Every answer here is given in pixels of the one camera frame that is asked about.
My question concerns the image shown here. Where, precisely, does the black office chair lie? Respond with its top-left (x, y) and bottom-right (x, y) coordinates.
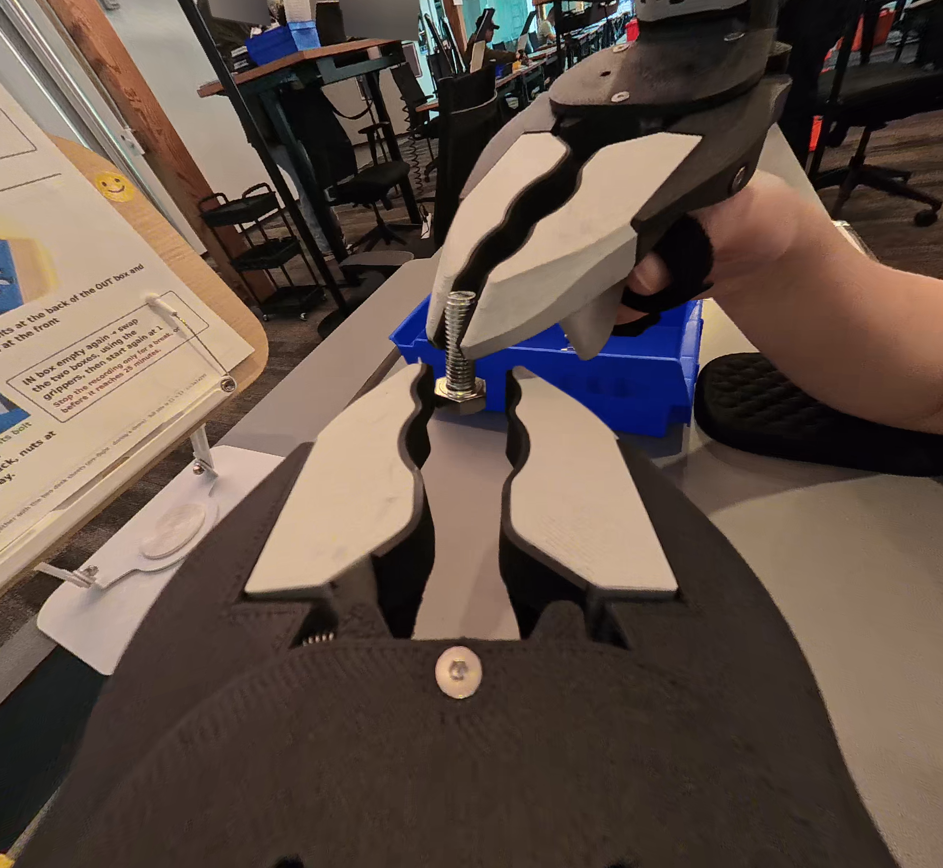
top-left (328, 120), bottom-right (424, 253)
top-left (806, 54), bottom-right (943, 228)

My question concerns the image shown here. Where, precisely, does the silver hex bolt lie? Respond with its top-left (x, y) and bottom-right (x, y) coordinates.
top-left (435, 291), bottom-right (487, 414)

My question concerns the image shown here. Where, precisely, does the blue plastic bin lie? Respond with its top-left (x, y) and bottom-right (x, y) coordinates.
top-left (389, 293), bottom-right (704, 439)

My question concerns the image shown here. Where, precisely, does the blue plastic crate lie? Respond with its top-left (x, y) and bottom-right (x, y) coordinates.
top-left (245, 23), bottom-right (323, 67)

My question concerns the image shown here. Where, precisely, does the wooden top desk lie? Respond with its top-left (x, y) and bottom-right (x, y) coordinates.
top-left (197, 37), bottom-right (424, 235)

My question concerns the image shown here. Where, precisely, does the white stand base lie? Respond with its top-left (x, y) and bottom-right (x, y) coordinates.
top-left (37, 444), bottom-right (287, 676)

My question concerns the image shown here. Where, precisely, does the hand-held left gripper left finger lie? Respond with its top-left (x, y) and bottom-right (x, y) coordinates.
top-left (243, 362), bottom-right (437, 598)

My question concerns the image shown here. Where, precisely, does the wooden display board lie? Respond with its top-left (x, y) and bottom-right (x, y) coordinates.
top-left (0, 83), bottom-right (270, 589)

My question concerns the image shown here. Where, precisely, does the black utility cart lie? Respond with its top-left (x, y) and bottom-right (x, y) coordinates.
top-left (197, 183), bottom-right (329, 322)

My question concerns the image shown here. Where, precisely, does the black metal pole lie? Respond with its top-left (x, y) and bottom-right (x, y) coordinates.
top-left (139, 0), bottom-right (355, 338)

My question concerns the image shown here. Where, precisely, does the person's right hand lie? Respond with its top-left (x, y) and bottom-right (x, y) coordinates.
top-left (625, 174), bottom-right (850, 380)

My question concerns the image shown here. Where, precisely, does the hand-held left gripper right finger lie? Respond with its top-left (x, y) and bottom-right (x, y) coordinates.
top-left (501, 365), bottom-right (680, 600)

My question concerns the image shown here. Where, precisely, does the black armrest pad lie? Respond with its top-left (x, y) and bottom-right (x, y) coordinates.
top-left (694, 352), bottom-right (943, 478)

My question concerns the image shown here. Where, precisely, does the printed instruction sheet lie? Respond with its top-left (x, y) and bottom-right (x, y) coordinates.
top-left (0, 90), bottom-right (255, 560)

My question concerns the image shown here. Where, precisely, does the black tall container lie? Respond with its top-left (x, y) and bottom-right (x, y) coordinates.
top-left (433, 61), bottom-right (502, 250)

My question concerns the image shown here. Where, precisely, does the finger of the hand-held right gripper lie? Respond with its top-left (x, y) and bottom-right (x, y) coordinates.
top-left (426, 124), bottom-right (583, 352)
top-left (466, 133), bottom-right (703, 362)

